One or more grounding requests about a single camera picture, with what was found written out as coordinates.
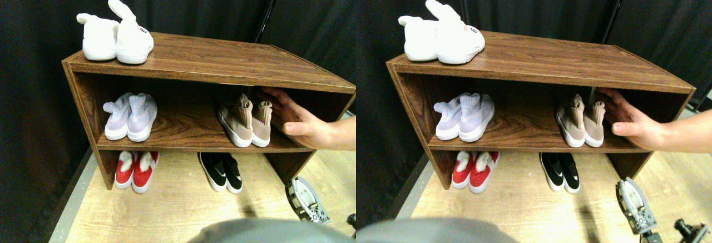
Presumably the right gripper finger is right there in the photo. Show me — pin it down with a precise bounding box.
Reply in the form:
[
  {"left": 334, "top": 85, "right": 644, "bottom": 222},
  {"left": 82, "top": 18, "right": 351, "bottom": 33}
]
[
  {"left": 285, "top": 176, "right": 330, "bottom": 225},
  {"left": 616, "top": 177, "right": 658, "bottom": 235}
]

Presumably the black shoe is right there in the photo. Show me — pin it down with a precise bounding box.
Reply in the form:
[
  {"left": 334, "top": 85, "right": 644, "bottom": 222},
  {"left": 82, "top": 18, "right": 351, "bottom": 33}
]
[
  {"left": 221, "top": 153, "right": 244, "bottom": 194},
  {"left": 199, "top": 152, "right": 228, "bottom": 192},
  {"left": 560, "top": 153, "right": 581, "bottom": 194},
  {"left": 540, "top": 152, "right": 565, "bottom": 192}
]

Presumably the beige shoe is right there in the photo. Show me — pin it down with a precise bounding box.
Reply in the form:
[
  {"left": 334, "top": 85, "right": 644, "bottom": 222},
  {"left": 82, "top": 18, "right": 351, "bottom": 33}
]
[
  {"left": 556, "top": 94, "right": 586, "bottom": 148},
  {"left": 251, "top": 100, "right": 273, "bottom": 147},
  {"left": 217, "top": 93, "right": 254, "bottom": 148},
  {"left": 583, "top": 101, "right": 606, "bottom": 147}
]

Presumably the lilac shoe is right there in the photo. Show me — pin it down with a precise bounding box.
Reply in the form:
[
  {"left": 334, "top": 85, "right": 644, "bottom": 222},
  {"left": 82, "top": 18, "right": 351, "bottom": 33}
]
[
  {"left": 458, "top": 93, "right": 495, "bottom": 142},
  {"left": 434, "top": 95, "right": 467, "bottom": 141},
  {"left": 103, "top": 93, "right": 134, "bottom": 141},
  {"left": 127, "top": 93, "right": 158, "bottom": 142}
]

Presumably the red shoe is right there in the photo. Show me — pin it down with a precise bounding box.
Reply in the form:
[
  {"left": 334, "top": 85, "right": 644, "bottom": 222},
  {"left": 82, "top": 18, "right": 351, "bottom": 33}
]
[
  {"left": 132, "top": 151, "right": 160, "bottom": 194},
  {"left": 451, "top": 151, "right": 476, "bottom": 190},
  {"left": 469, "top": 151, "right": 501, "bottom": 194},
  {"left": 114, "top": 151, "right": 138, "bottom": 190}
]

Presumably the white shoe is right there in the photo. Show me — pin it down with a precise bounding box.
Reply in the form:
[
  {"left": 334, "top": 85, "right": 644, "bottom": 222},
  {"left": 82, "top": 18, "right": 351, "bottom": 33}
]
[
  {"left": 77, "top": 13, "right": 120, "bottom": 61},
  {"left": 398, "top": 15, "right": 443, "bottom": 62},
  {"left": 108, "top": 0, "right": 155, "bottom": 65},
  {"left": 426, "top": 0, "right": 486, "bottom": 65}
]

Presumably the person's hand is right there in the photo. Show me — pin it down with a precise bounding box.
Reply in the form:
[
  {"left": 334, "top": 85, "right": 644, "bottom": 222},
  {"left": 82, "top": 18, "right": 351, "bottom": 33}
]
[
  {"left": 597, "top": 88, "right": 668, "bottom": 151},
  {"left": 260, "top": 87, "right": 334, "bottom": 151}
]

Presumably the brown shoe rack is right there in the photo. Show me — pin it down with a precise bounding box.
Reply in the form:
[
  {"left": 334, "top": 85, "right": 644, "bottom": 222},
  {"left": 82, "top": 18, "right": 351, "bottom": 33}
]
[
  {"left": 386, "top": 31, "right": 696, "bottom": 191},
  {"left": 61, "top": 32, "right": 357, "bottom": 191}
]

